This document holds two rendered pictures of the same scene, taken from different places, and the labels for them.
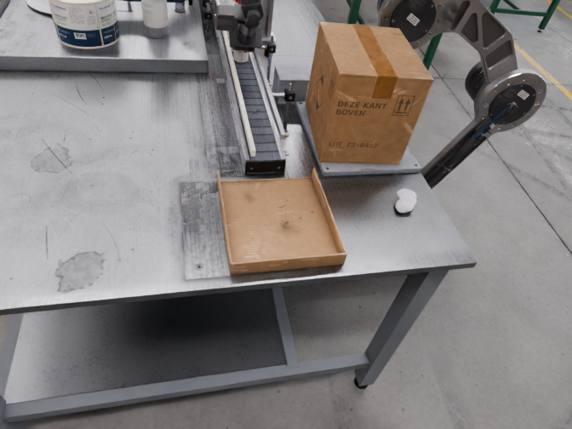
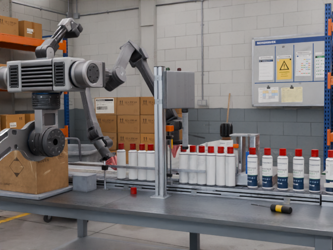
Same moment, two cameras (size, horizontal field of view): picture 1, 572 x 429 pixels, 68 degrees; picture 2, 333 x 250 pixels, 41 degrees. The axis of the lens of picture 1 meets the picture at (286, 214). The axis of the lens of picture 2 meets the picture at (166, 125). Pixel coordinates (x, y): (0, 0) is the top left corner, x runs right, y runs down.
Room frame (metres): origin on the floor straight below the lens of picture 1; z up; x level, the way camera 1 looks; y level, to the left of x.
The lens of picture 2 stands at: (3.32, -1.42, 1.32)
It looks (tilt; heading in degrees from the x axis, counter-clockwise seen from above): 3 degrees down; 133
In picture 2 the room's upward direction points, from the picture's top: 1 degrees counter-clockwise
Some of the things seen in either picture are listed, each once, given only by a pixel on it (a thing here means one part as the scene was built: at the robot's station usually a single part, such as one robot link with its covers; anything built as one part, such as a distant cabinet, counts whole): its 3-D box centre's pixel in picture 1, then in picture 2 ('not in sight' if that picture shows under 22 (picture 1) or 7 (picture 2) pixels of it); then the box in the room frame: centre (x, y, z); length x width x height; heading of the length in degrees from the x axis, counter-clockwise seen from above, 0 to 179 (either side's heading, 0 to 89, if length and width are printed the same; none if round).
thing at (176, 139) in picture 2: not in sight; (174, 136); (1.67, 0.41, 1.12); 0.10 x 0.07 x 0.07; 19
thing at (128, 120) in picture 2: not in sight; (141, 144); (-1.38, 3.06, 0.70); 1.20 x 0.82 x 1.39; 20
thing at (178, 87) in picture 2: not in sight; (176, 90); (1.79, 0.30, 1.38); 0.17 x 0.10 x 0.19; 74
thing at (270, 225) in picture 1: (277, 214); not in sight; (0.71, 0.02, 0.85); 0.30 x 0.26 x 0.04; 19
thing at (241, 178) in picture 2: not in sight; (244, 159); (2.03, 0.57, 1.01); 0.14 x 0.13 x 0.26; 19
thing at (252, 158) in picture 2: not in sight; (252, 167); (2.12, 0.50, 0.98); 0.05 x 0.05 x 0.20
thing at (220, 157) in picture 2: not in sight; (220, 165); (1.96, 0.45, 0.98); 0.05 x 0.05 x 0.20
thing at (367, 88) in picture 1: (360, 94); (32, 163); (1.12, -0.15, 0.99); 0.30 x 0.24 x 0.27; 13
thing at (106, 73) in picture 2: not in sight; (101, 75); (1.65, -0.08, 1.45); 0.09 x 0.08 x 0.12; 14
